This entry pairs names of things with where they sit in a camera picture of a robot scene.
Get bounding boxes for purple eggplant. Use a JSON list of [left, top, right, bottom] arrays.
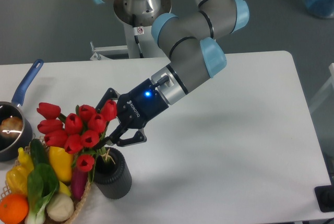
[[70, 168, 88, 201]]

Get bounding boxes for red tulip bouquet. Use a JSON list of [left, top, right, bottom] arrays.
[[37, 99, 117, 181]]

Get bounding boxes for black device at edge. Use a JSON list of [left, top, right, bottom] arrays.
[[314, 185, 333, 213]]

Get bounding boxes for white frame at right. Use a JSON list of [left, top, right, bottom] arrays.
[[308, 63, 333, 114]]

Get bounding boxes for brown bun in saucepan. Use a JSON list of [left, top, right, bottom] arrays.
[[1, 116, 23, 139]]

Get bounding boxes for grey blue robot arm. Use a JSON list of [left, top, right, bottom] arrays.
[[94, 0, 249, 148]]

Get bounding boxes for dark grey ribbed vase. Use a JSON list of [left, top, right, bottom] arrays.
[[93, 147, 132, 199]]

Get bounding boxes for green bok choy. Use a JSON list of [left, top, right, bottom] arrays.
[[25, 163, 59, 223]]

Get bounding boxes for orange fruit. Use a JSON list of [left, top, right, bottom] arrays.
[[1, 194, 29, 223]]

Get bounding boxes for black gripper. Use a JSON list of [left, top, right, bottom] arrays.
[[95, 79, 169, 147]]

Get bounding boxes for green cucumber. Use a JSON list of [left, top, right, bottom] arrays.
[[30, 139, 50, 167]]

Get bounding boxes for yellow squash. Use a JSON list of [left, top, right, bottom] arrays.
[[49, 146, 74, 184]]

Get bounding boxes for yellow bell pepper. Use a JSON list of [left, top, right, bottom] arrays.
[[6, 166, 28, 196]]

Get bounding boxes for woven wicker basket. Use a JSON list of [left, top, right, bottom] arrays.
[[0, 135, 92, 224]]

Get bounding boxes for beige round bun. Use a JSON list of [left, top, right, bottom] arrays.
[[46, 193, 74, 222]]

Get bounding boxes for yellow banana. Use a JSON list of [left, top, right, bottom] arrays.
[[18, 147, 34, 173]]

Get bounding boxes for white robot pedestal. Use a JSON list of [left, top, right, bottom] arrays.
[[90, 0, 173, 61]]

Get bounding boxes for blue handled saucepan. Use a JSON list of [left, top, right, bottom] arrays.
[[1, 59, 44, 162]]

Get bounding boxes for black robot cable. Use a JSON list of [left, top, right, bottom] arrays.
[[131, 14, 145, 59]]

